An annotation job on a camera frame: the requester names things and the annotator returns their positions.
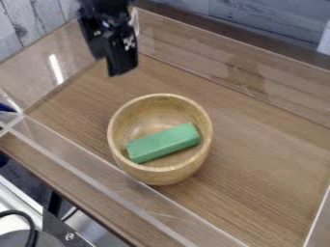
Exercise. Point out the grey metal bracket with screw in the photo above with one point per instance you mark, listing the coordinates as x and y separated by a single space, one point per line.
61 232

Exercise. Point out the brown wooden bowl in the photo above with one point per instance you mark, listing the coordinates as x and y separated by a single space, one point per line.
149 114

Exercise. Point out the black table leg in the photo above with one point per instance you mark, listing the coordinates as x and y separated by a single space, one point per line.
54 204

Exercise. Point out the green rectangular block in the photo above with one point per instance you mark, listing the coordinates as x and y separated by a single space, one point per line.
161 143

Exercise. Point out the blue object at left edge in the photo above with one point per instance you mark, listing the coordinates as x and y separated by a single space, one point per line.
5 108

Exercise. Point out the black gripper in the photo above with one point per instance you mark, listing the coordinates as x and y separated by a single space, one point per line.
120 46

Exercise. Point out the clear acrylic tray walls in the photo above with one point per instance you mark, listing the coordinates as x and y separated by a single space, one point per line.
260 193

